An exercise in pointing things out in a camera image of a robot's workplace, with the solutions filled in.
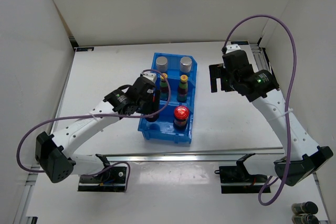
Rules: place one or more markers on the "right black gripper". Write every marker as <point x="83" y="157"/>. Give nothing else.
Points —
<point x="217" y="71"/>

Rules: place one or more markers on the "blue three-compartment plastic bin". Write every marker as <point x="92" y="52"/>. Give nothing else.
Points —
<point x="163" y="128"/>

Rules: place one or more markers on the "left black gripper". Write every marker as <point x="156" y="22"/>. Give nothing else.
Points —
<point x="153" y="106"/>

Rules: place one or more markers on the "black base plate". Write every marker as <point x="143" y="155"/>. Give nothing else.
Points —
<point x="233" y="183"/>
<point x="111" y="181"/>

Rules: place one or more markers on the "upper dark corner bottle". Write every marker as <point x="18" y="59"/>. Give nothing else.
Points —
<point x="308" y="207"/>

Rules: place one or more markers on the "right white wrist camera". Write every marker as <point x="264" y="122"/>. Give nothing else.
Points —
<point x="230" y="49"/>

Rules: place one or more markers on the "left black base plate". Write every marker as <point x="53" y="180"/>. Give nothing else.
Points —
<point x="111" y="181"/>

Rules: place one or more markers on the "aluminium frame rail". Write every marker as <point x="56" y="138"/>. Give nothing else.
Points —
<point x="225" y="123"/>

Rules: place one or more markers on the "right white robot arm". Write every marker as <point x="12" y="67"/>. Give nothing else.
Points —
<point x="303" y="155"/>

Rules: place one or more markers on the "yellow-cap sauce bottle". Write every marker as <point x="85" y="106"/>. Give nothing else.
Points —
<point x="164" y="91"/>
<point x="182" y="89"/>

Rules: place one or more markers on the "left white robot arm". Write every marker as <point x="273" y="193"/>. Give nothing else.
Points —
<point x="56" y="153"/>

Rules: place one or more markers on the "red-lid sauce jar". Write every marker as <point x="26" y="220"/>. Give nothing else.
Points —
<point x="181" y="115"/>
<point x="152" y="118"/>

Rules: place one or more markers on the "dark corner bottle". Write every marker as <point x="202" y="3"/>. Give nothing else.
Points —
<point x="308" y="207"/>
<point x="305" y="219"/>

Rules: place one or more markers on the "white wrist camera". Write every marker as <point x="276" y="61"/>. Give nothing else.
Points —
<point x="230" y="49"/>
<point x="150" y="76"/>

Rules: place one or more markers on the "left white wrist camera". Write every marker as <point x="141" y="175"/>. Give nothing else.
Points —
<point x="150" y="76"/>

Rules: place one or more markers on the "lower dark corner bottle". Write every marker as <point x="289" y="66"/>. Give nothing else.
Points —
<point x="305" y="219"/>

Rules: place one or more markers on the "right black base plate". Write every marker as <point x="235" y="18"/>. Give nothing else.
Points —
<point x="233" y="183"/>

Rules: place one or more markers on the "blue-label shaker can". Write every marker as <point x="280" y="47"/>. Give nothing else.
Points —
<point x="161" y="64"/>
<point x="185" y="65"/>

